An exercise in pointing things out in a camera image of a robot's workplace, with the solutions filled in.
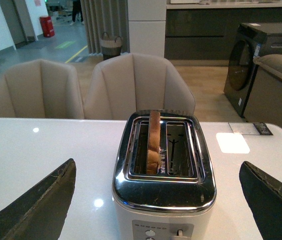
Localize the beige sofa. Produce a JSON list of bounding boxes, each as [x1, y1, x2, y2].
[[244, 54, 282, 128]]

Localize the black label card on table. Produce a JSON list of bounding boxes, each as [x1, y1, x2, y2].
[[228, 121, 274, 136]]

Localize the beige chair centre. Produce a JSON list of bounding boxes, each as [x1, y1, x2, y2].
[[83, 53, 196, 120]]

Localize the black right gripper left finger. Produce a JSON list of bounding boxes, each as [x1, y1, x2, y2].
[[0, 158, 77, 240]]

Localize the beige chair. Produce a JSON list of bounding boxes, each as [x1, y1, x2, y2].
[[83, 53, 196, 120], [0, 59, 84, 120]]

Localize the beige chair left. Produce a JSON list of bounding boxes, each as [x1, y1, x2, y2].
[[0, 59, 84, 120]]

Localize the slice of brown bread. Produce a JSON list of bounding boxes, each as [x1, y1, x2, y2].
[[146, 110, 161, 175]]

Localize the white pillar cabinet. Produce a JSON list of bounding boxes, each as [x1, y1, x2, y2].
[[127, 0, 167, 57]]

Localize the grey pleated curtain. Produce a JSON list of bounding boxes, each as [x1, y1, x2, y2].
[[80, 0, 130, 54]]

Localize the red bin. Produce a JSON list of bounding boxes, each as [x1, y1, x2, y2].
[[39, 15, 55, 38]]

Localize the white chrome two-slot toaster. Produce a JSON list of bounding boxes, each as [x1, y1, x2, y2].
[[112, 110, 217, 240]]

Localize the person in dark clothes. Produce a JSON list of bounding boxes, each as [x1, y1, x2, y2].
[[70, 0, 85, 26]]

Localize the dark kitchen cabinet counter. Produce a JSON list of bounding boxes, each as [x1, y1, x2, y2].
[[164, 0, 282, 61]]

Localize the dark grey washing machine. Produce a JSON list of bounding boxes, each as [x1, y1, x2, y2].
[[223, 22, 282, 117]]

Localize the woven basket with handles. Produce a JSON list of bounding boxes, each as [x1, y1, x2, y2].
[[100, 31, 123, 60]]

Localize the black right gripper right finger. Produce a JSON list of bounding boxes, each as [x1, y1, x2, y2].
[[239, 161, 282, 240]]

